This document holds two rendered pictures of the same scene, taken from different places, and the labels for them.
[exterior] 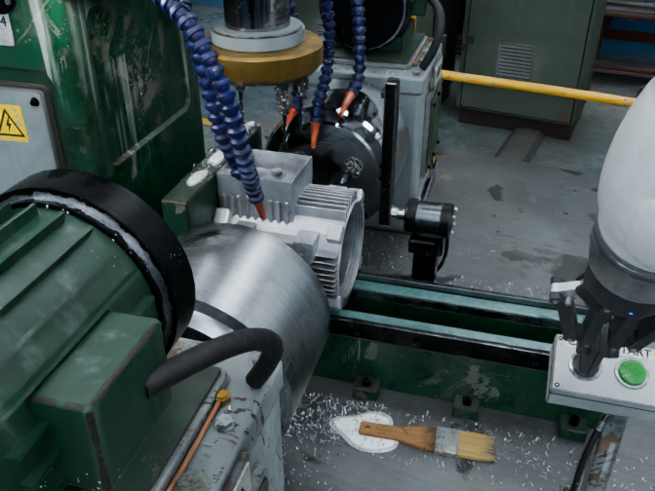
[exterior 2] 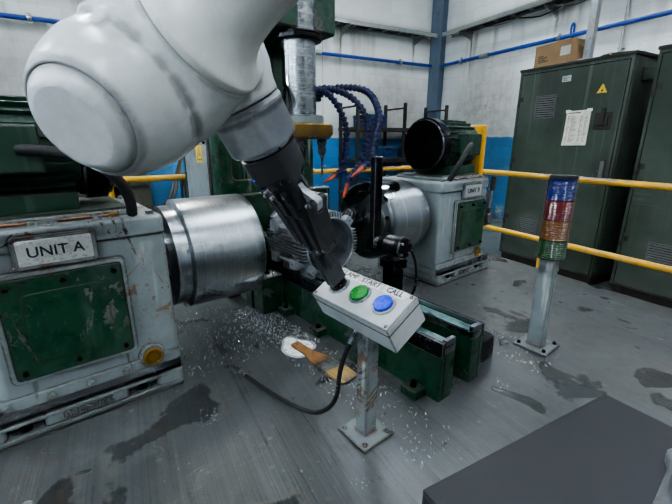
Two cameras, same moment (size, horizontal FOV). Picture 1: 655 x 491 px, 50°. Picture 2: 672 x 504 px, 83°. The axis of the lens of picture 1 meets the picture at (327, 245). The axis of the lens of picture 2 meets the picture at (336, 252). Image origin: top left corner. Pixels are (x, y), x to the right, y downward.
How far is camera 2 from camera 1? 71 cm
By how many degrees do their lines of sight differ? 35
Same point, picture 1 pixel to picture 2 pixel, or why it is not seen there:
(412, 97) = (437, 195)
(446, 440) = (328, 364)
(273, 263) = (232, 206)
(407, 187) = (433, 253)
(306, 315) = (234, 234)
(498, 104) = (644, 286)
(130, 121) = not seen: hidden behind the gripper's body
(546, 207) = not seen: hidden behind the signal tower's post
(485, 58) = (636, 252)
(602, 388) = (337, 298)
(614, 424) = (362, 343)
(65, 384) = not seen: outside the picture
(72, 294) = (16, 110)
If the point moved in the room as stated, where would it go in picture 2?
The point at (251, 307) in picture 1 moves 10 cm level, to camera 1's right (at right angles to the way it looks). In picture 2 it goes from (195, 212) to (226, 218)
